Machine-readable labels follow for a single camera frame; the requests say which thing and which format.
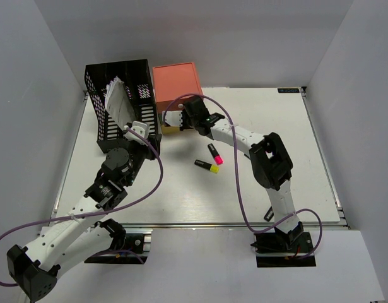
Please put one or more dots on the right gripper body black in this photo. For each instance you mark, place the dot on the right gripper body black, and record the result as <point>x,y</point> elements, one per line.
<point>188,122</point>

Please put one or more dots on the yellow bottom drawer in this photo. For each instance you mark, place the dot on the yellow bottom drawer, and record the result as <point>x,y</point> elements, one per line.
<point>169,129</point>

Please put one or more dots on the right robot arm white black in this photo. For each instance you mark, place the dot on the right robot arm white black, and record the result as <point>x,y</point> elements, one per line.
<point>270,161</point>

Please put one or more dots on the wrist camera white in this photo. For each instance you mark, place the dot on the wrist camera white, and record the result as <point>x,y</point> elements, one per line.
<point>173,118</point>
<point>138,129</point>

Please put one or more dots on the orange black highlighter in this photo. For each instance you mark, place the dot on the orange black highlighter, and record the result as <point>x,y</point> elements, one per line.
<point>269,215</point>

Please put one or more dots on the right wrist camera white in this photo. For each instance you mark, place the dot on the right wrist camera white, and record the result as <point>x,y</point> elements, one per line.
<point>173,118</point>

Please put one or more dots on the black mesh file organizer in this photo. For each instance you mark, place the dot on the black mesh file organizer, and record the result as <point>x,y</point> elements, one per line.
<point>137,79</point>

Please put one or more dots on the coral drawer cabinet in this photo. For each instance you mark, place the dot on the coral drawer cabinet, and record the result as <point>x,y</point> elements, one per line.
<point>174,80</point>

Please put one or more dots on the yellow black highlighter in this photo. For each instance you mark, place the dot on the yellow black highlighter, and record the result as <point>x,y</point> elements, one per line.
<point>207,166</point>

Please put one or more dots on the pink black highlighter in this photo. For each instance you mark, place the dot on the pink black highlighter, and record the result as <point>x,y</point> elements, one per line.
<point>216,156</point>

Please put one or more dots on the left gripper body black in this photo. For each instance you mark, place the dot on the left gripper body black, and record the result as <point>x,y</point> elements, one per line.
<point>139,154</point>

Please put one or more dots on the white paper stack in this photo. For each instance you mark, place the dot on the white paper stack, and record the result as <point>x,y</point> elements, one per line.
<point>117,103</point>

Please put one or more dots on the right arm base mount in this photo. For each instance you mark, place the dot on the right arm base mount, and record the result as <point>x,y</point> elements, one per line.
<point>278,250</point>

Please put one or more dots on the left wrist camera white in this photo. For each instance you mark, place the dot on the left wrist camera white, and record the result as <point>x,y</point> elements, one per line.
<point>138,129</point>

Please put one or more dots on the coral top drawer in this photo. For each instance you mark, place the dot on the coral top drawer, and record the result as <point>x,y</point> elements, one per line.
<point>170,105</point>

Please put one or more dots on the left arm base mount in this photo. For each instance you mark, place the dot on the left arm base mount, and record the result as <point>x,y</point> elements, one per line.
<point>126,247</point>

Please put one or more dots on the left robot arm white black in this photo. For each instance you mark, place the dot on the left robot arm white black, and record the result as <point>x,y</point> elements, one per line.
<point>84,231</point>

